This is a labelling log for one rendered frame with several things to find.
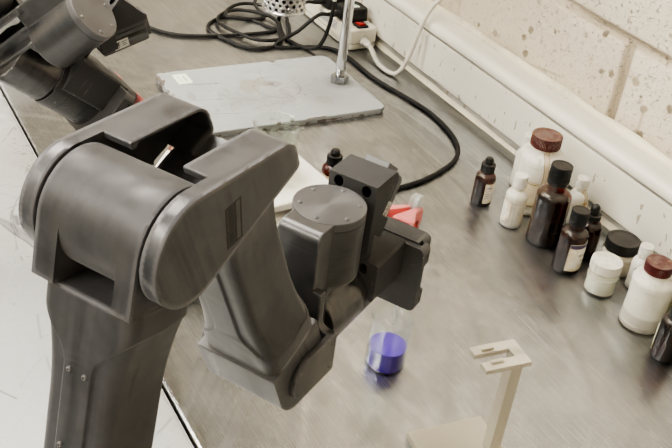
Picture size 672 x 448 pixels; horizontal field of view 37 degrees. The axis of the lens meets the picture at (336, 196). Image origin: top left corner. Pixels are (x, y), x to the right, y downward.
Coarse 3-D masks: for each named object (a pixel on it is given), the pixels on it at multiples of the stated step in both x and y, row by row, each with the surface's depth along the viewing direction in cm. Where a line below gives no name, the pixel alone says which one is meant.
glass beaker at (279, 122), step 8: (256, 112) 111; (264, 112) 112; (272, 112) 113; (280, 112) 113; (288, 112) 112; (256, 120) 111; (264, 120) 113; (272, 120) 113; (280, 120) 113; (288, 120) 113; (296, 120) 112; (256, 128) 109; (264, 128) 113; (272, 128) 114; (280, 128) 114; (288, 128) 113; (296, 128) 112; (304, 128) 110; (280, 136) 109; (288, 136) 109; (296, 136) 110; (296, 144) 111
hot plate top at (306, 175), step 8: (304, 160) 118; (304, 168) 117; (312, 168) 117; (296, 176) 115; (304, 176) 115; (312, 176) 115; (320, 176) 115; (288, 184) 113; (296, 184) 113; (304, 184) 114; (312, 184) 114; (280, 192) 111; (288, 192) 112; (280, 200) 110; (288, 200) 110; (280, 208) 109; (288, 208) 110
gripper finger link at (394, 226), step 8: (392, 208) 89; (400, 208) 90; (408, 208) 92; (392, 216) 89; (392, 224) 85; (400, 224) 85; (392, 232) 84; (400, 232) 84; (408, 232) 84; (416, 232) 84; (424, 232) 84; (416, 240) 83; (424, 240) 84
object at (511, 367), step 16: (480, 352) 86; (496, 352) 86; (512, 352) 86; (496, 368) 84; (512, 368) 85; (512, 384) 88; (496, 400) 89; (512, 400) 89; (480, 416) 96; (496, 416) 90; (416, 432) 93; (432, 432) 93; (448, 432) 94; (464, 432) 94; (480, 432) 94; (496, 432) 91
